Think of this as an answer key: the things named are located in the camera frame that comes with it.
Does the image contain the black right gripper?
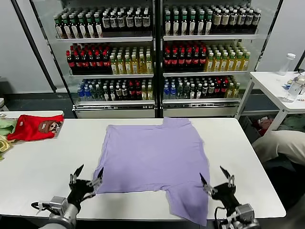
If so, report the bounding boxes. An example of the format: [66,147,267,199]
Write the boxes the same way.
[199,166,241,210]

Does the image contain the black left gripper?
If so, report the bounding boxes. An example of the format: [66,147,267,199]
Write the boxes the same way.
[67,164,104,210]

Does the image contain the purple t-shirt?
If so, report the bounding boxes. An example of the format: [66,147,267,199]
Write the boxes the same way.
[92,116,211,227]

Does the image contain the glass beverage display cabinet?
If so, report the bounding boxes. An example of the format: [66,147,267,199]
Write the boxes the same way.
[30,0,159,119]
[158,0,284,118]

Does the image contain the person leg beige trousers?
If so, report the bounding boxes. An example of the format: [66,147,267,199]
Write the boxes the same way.
[252,130,305,165]

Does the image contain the red cloth pile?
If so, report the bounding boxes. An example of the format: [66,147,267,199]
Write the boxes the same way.
[257,118,275,131]

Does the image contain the red bear-print t-shirt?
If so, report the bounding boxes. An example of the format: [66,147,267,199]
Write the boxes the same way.
[7,114,65,142]

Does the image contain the yellow garment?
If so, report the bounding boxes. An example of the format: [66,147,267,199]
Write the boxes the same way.
[0,135,15,153]

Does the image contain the light green garment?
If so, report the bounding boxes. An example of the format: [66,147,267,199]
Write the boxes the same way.
[0,116,19,136]

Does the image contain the green cloth pile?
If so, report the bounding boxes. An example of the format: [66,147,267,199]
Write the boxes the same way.
[282,114,305,132]

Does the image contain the white side table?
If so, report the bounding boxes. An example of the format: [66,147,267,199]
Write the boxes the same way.
[234,71,305,131]

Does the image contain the clear labelled water bottle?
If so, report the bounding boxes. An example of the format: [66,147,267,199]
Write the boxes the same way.
[283,77,301,103]

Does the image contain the tall clear white-capped bottle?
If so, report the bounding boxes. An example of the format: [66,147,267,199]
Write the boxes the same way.
[278,52,296,76]

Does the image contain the black diagonal pole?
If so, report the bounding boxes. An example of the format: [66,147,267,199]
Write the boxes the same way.
[10,0,58,93]

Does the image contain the green-capped dark tea bottle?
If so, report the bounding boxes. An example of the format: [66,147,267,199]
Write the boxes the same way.
[180,10,189,36]
[172,10,181,36]
[188,10,197,36]
[205,10,213,35]
[93,13,103,38]
[54,14,64,39]
[164,10,173,36]
[61,14,72,39]
[197,10,205,36]
[69,13,80,39]
[77,13,88,39]
[85,13,96,39]

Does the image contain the dark bottle white label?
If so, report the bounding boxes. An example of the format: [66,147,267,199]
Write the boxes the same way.
[126,10,135,32]
[134,10,143,32]
[118,11,127,33]
[102,11,111,33]
[142,10,151,32]
[110,11,119,33]

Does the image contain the dark bottle beige label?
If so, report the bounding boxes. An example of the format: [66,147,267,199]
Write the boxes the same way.
[221,10,230,33]
[229,10,238,33]
[213,10,222,33]
[253,10,261,33]
[245,10,254,33]
[237,10,246,33]

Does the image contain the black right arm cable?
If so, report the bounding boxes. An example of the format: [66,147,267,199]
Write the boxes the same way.
[213,206,231,229]

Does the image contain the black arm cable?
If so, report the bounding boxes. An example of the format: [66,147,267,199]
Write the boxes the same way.
[30,201,51,215]
[213,206,231,229]

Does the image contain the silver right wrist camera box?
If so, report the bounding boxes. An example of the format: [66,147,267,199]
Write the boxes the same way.
[234,204,255,221]

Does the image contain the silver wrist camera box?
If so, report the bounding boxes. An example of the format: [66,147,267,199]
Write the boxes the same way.
[49,196,69,215]
[234,204,255,221]

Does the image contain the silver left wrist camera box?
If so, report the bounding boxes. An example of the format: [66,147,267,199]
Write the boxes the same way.
[49,196,69,215]

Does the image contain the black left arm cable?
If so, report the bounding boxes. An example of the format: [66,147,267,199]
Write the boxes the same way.
[30,201,51,215]

